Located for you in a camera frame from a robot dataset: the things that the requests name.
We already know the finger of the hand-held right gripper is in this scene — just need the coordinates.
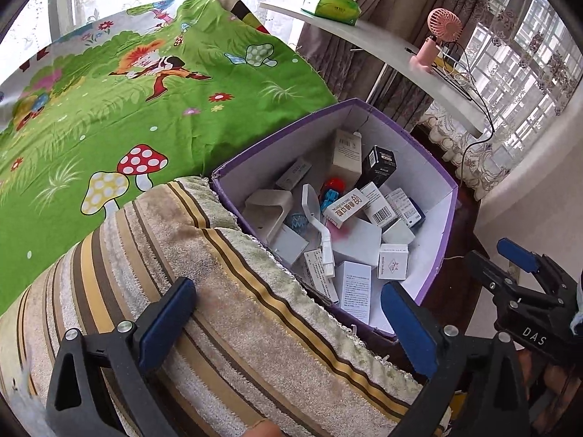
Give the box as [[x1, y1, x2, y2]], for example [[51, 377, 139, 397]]
[[465, 249, 525, 313], [496, 237, 580, 302]]

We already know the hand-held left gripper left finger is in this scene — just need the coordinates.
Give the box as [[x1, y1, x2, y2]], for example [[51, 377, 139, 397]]
[[46, 277, 197, 437]]

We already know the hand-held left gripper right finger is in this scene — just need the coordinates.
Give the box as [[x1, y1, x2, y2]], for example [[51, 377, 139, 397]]
[[381, 281, 531, 437]]

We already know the white carton with black text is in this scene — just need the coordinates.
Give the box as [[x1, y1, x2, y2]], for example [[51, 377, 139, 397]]
[[302, 248, 340, 304], [339, 260, 372, 324]]

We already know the white carton with pink mark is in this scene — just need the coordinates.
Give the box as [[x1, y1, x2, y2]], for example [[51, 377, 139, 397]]
[[332, 217, 383, 279]]

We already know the pile of small white boxes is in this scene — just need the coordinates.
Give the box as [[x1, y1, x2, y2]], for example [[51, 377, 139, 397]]
[[246, 181, 427, 280]]

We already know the white hinged plastic piece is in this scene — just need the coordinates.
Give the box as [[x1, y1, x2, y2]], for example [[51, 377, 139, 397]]
[[301, 184, 336, 279]]

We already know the teal toy basketball hoop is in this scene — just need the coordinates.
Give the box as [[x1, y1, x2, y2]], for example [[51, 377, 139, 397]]
[[286, 212, 309, 236]]

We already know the purple cardboard storage box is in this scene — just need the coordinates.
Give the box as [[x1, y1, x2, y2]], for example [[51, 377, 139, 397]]
[[210, 97, 459, 340]]

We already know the striped beige cushion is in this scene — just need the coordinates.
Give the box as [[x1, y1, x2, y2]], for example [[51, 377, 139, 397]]
[[0, 175, 453, 437]]

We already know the sheer lace curtain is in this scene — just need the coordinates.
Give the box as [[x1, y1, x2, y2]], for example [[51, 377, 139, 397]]
[[419, 0, 583, 202]]

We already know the green cartoon printed blanket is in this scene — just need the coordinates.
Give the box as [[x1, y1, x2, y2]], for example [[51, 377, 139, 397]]
[[0, 0, 340, 318]]

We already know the pink handheld fan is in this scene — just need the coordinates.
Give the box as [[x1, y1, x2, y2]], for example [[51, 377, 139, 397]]
[[408, 6, 463, 74]]

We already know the white curved desk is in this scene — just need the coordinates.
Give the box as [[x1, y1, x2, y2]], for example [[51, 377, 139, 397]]
[[259, 2, 491, 140]]

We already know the brown drape beside desk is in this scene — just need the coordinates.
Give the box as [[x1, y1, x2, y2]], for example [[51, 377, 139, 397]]
[[296, 0, 456, 129]]

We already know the green tissue pack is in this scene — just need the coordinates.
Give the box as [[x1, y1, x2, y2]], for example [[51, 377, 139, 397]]
[[300, 0, 362, 26]]

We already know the black cable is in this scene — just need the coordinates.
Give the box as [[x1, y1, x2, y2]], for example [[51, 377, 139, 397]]
[[449, 41, 498, 179]]

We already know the black wire basket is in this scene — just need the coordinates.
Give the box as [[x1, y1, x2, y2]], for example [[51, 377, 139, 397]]
[[430, 41, 480, 90]]

